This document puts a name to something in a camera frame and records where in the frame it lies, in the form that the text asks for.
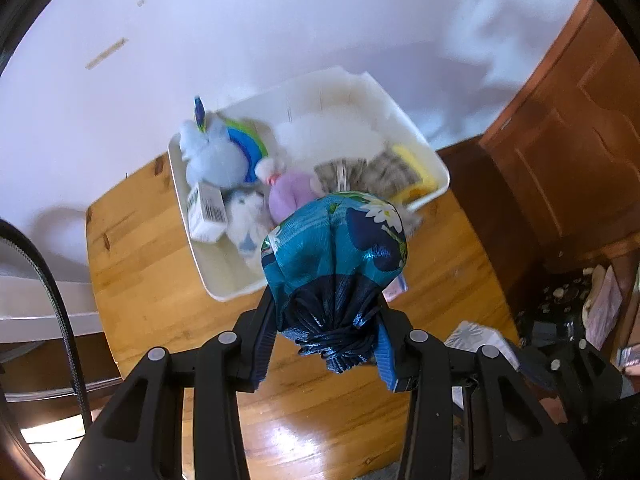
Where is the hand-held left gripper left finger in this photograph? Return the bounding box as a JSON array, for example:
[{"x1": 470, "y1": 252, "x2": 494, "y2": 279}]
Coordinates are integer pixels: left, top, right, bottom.
[{"x1": 60, "y1": 285, "x2": 278, "y2": 480}]

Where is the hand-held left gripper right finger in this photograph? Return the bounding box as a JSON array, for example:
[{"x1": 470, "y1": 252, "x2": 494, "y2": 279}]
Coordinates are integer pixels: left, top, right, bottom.
[{"x1": 372, "y1": 295, "x2": 586, "y2": 480}]

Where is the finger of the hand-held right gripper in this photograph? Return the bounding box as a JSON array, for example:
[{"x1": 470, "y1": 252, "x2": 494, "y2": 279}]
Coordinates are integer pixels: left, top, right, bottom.
[
  {"x1": 565, "y1": 337, "x2": 626, "y2": 401},
  {"x1": 517, "y1": 345, "x2": 567, "y2": 392}
]

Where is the white plastic bin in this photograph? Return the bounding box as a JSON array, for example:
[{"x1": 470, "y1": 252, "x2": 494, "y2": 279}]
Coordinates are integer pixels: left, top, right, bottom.
[{"x1": 167, "y1": 66, "x2": 450, "y2": 302}]

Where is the blue floral drawstring pouch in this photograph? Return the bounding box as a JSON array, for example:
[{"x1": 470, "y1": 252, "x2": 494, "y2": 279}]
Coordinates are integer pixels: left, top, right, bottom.
[{"x1": 261, "y1": 191, "x2": 408, "y2": 374}]

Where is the grey dog plush blue bow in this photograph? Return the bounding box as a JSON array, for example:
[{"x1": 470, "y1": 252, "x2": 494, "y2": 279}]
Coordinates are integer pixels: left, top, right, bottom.
[{"x1": 222, "y1": 187, "x2": 271, "y2": 260}]

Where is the small white barcode box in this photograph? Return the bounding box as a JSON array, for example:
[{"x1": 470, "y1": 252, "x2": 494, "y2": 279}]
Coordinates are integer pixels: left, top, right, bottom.
[{"x1": 186, "y1": 181, "x2": 228, "y2": 242}]

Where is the purple plush with plaid cloth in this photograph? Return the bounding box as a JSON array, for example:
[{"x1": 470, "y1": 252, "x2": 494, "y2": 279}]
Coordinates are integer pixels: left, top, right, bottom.
[{"x1": 255, "y1": 156, "x2": 426, "y2": 233}]

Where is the rainbow mane pony plush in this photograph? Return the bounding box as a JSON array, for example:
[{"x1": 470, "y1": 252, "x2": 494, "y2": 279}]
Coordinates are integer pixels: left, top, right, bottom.
[{"x1": 179, "y1": 96, "x2": 268, "y2": 188}]

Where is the yellow plush keychain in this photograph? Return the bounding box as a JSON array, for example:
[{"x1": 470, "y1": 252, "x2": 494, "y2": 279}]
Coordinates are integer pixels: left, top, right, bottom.
[{"x1": 390, "y1": 144, "x2": 437, "y2": 201}]

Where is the white patterned tissue box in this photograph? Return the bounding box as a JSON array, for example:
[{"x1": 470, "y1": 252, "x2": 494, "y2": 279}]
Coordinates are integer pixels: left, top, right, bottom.
[{"x1": 444, "y1": 320, "x2": 521, "y2": 372}]

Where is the pink tissue packet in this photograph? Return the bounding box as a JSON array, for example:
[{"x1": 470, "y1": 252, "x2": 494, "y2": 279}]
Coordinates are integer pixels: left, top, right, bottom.
[{"x1": 382, "y1": 275, "x2": 408, "y2": 303}]

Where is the brown wooden door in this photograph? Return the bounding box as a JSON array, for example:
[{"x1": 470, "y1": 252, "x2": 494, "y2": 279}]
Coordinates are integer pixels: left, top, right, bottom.
[{"x1": 477, "y1": 0, "x2": 640, "y2": 261}]

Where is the black braided cable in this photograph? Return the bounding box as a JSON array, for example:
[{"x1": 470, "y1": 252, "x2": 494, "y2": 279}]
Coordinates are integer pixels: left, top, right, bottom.
[{"x1": 0, "y1": 220, "x2": 92, "y2": 428}]

